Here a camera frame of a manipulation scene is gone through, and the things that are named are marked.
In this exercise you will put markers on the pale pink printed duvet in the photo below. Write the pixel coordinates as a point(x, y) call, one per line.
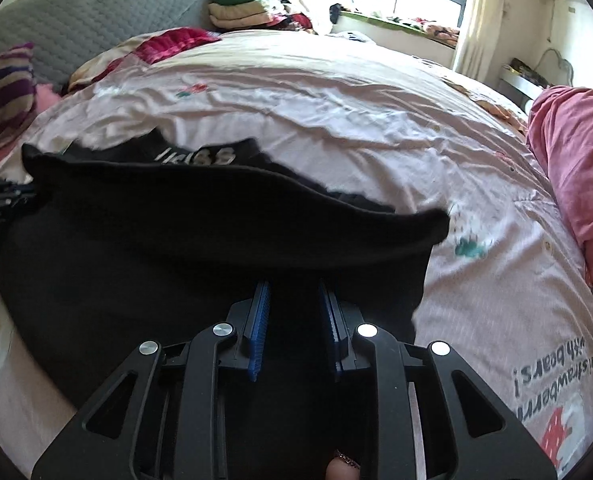
point(351, 125)

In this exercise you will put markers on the pink blanket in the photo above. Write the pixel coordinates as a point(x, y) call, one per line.
point(581, 160)

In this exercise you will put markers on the grey quilted headboard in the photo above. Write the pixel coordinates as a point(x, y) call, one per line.
point(101, 5)

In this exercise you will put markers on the clutter on windowsill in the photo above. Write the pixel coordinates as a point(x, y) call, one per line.
point(416, 25)

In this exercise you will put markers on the pile of folded clothes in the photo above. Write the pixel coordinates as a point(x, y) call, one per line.
point(246, 10)

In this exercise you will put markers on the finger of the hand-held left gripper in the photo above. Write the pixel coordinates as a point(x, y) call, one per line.
point(1, 200)

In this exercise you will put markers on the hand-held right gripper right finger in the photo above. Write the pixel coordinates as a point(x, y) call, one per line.
point(330, 332)

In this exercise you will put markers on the cream curtain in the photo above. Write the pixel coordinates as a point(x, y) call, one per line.
point(479, 20)

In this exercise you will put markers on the person's right hand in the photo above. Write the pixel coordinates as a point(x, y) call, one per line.
point(341, 467)

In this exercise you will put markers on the pink pillow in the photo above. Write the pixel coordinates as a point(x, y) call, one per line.
point(47, 97)

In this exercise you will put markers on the white and dark garment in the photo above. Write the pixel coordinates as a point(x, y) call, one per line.
point(349, 36)

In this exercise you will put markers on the red and cream pillow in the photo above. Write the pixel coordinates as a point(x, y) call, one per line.
point(171, 42)

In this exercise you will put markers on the black shirt with printed collar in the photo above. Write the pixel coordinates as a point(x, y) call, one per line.
point(176, 235)

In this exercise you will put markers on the white cabinet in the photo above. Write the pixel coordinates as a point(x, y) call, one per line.
point(519, 82)

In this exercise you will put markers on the purple striped pillow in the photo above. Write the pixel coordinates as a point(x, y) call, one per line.
point(4, 90)

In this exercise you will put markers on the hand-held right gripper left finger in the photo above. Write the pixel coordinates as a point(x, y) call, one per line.
point(258, 330)

